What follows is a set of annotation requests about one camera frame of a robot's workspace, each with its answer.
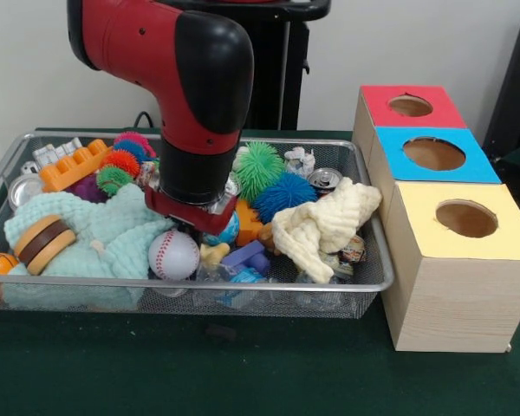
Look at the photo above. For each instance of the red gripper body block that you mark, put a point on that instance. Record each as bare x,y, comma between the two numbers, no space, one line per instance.
190,214

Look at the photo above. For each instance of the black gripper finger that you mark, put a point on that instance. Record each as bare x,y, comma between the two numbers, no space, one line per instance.
197,237
180,223

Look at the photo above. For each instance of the white baseball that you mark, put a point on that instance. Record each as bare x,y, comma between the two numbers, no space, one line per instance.
173,255

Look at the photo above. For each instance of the cream yellow cloth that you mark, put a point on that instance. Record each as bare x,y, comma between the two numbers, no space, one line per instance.
320,221

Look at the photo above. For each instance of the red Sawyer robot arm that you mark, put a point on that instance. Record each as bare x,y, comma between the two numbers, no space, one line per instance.
177,65

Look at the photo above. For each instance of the shallow mesh bin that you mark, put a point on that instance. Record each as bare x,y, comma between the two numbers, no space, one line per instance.
69,303

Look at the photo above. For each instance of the wooden box with three holes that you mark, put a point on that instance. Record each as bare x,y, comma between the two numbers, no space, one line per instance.
459,294

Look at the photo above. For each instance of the blue globe ball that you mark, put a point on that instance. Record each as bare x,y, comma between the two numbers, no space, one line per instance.
230,227

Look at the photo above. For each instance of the purple toy block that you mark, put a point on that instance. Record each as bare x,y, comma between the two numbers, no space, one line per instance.
245,256

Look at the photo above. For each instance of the mint green cloth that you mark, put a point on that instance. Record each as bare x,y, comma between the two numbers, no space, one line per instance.
112,234

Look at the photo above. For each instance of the green spiky ball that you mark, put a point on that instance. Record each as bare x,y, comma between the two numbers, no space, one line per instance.
260,167

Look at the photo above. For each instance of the blue spiky ball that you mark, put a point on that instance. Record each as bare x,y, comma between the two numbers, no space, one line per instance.
286,197

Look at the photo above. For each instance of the orange toy brick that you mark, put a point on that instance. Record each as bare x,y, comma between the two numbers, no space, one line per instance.
69,170

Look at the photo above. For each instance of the dark green table cloth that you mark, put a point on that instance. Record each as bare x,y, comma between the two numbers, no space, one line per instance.
199,368

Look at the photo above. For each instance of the toy hamburger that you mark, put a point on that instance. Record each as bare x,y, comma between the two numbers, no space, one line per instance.
43,245

